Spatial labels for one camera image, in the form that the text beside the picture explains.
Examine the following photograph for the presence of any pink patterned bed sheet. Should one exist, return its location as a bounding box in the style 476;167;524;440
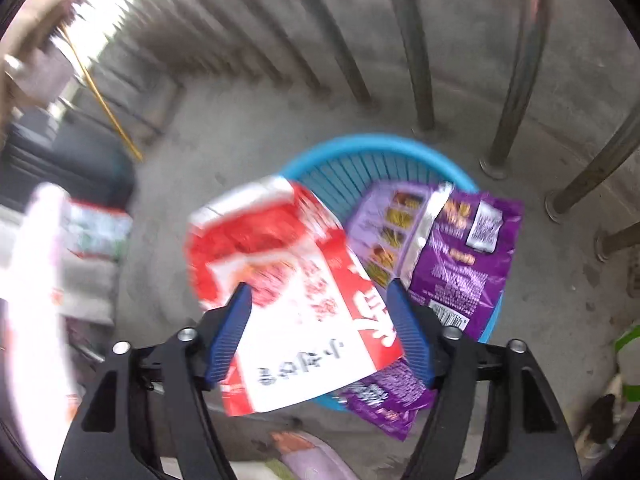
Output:
2;183;81;479

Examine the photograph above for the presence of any red white snack bag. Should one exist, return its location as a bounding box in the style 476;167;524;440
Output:
186;176;402;416

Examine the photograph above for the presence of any metal window railing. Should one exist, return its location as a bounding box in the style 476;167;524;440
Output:
89;0;640;264

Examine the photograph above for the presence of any yellow broom handle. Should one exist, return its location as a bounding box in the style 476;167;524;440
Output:
58;25;143;162

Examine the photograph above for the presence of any purple snack bag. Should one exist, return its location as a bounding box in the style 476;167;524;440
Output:
336;180;525;442

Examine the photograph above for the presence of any blue plastic trash basket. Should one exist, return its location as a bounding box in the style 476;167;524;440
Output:
280;134;485;422

